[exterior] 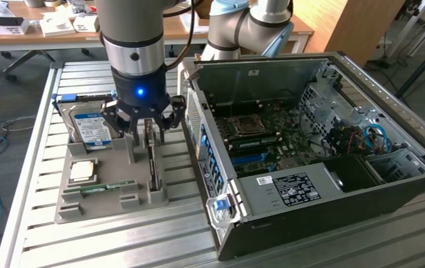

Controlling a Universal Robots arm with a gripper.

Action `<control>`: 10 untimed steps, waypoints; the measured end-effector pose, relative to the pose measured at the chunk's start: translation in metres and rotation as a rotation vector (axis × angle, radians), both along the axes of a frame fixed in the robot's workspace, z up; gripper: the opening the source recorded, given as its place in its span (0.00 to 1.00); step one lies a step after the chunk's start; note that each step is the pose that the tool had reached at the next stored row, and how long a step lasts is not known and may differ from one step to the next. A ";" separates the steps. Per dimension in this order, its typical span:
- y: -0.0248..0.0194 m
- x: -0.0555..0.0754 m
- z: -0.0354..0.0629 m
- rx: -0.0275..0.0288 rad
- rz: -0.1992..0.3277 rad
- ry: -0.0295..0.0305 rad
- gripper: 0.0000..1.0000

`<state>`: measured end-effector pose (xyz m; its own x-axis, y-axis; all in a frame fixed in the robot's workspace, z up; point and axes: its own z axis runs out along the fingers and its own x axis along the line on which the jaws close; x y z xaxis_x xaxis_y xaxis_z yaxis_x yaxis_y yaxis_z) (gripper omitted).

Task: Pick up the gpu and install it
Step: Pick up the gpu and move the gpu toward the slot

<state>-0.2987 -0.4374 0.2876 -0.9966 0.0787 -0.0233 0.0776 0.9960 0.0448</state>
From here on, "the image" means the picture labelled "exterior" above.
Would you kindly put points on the stack of white papers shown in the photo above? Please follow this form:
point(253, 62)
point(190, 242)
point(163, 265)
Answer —
point(193, 23)

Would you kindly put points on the small white box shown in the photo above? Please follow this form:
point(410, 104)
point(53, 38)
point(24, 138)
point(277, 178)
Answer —
point(85, 24)

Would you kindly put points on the white box with tape roll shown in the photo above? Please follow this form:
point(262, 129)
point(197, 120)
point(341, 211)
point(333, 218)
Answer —
point(57, 26)

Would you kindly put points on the CPU chip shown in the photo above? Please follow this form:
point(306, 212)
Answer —
point(82, 170)

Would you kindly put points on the wooden cabinet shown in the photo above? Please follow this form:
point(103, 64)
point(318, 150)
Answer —
point(353, 28)

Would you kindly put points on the green Dell motherboard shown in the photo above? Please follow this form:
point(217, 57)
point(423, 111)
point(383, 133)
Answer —
point(290, 139)

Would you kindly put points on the hard disk with blue bracket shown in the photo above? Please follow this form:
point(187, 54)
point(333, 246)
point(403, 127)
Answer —
point(89, 128)

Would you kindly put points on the silver disk bay cage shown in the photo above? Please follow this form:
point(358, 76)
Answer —
point(319, 111)

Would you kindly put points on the white box with black lid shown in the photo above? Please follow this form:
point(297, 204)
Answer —
point(10, 26)

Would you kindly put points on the blue expansion slot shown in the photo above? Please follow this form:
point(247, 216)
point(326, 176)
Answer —
point(249, 159)

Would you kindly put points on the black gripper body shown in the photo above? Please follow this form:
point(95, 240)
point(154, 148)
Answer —
point(141, 89)

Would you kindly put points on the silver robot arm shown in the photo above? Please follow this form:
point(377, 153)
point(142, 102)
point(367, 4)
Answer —
point(129, 28)

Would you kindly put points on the graphics card with metal bracket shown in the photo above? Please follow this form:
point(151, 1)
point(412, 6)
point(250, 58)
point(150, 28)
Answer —
point(153, 162)

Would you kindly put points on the black plastic cover box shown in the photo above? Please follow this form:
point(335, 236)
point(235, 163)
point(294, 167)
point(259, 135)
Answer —
point(353, 173)

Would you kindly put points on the silver chipset heatsink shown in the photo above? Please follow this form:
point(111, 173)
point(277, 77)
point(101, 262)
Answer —
point(290, 164)

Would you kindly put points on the wooden desk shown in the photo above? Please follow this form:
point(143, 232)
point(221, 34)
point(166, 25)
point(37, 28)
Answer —
point(29, 39)

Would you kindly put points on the black open PC case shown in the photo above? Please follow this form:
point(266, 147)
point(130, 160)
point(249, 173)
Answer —
point(309, 223)

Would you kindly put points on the green RAM stick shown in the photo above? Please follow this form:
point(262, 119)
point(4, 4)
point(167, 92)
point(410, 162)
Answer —
point(99, 187)

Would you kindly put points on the dark metal frame post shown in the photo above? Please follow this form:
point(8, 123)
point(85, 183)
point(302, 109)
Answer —
point(423, 56)

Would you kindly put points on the grey power supply unit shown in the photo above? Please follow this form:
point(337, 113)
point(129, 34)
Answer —
point(267, 192)

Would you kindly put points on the blue case latch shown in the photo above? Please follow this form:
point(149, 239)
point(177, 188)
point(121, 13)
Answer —
point(222, 203)

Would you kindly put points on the grey parts rack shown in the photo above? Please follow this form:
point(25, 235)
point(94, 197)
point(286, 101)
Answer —
point(122, 173)

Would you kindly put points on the metal CPU socket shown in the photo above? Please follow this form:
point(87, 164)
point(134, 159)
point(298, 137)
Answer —
point(246, 123)

